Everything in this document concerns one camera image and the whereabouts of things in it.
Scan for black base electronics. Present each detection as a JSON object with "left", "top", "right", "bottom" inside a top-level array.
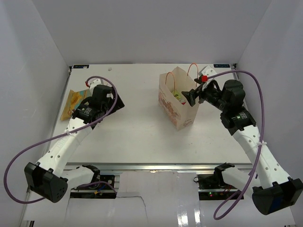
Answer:
[
  {"left": 70, "top": 175, "right": 120, "bottom": 199},
  {"left": 193, "top": 174, "right": 237, "bottom": 201}
]

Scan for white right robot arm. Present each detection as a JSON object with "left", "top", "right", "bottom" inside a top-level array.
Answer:
[{"left": 182, "top": 79, "right": 303, "bottom": 215}]

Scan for aluminium table front rail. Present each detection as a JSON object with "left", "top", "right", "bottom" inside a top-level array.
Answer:
[{"left": 63, "top": 163, "right": 254, "bottom": 173}]

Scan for green gummy snack packet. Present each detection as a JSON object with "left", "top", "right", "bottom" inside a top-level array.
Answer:
[{"left": 172, "top": 89, "right": 186, "bottom": 105}]

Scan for left blue table label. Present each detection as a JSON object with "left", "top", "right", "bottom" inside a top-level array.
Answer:
[{"left": 72, "top": 64, "right": 89, "bottom": 69}]

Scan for blue table label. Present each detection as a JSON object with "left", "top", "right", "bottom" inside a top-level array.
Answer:
[
  {"left": 214, "top": 64, "right": 230, "bottom": 68},
  {"left": 72, "top": 64, "right": 89, "bottom": 69}
]

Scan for beige paper bag orange handles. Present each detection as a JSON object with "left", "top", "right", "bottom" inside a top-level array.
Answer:
[{"left": 158, "top": 67, "right": 198, "bottom": 131}]

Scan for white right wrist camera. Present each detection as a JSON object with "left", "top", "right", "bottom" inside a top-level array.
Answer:
[{"left": 198, "top": 65, "right": 217, "bottom": 88}]

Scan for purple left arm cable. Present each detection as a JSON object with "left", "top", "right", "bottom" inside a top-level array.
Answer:
[{"left": 3, "top": 75, "right": 118, "bottom": 204}]

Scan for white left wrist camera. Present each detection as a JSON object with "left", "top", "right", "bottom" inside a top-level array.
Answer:
[{"left": 86, "top": 79, "right": 107, "bottom": 94}]

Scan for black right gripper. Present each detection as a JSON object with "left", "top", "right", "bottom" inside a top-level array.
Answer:
[{"left": 182, "top": 78, "right": 229, "bottom": 112}]

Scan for right black base electronics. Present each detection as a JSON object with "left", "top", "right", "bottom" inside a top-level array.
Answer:
[{"left": 193, "top": 174, "right": 237, "bottom": 201}]

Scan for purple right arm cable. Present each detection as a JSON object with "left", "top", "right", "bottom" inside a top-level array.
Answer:
[{"left": 205, "top": 70, "right": 265, "bottom": 219}]

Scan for left black base electronics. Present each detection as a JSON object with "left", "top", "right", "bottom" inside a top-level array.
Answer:
[{"left": 70, "top": 175, "right": 120, "bottom": 199}]

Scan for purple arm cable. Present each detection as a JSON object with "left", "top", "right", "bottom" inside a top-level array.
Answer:
[
  {"left": 205, "top": 70, "right": 265, "bottom": 219},
  {"left": 3, "top": 75, "right": 118, "bottom": 204}
]

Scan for tan chips bag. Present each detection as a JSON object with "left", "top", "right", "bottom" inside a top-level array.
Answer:
[{"left": 60, "top": 89, "right": 91, "bottom": 121}]

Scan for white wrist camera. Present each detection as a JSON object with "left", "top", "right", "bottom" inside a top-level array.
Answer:
[
  {"left": 86, "top": 79, "right": 107, "bottom": 94},
  {"left": 198, "top": 65, "right": 217, "bottom": 88}
]

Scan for right blue table label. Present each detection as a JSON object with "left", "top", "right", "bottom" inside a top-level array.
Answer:
[{"left": 214, "top": 64, "right": 230, "bottom": 68}]

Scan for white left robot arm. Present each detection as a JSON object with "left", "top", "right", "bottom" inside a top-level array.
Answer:
[{"left": 24, "top": 85, "right": 124, "bottom": 203}]

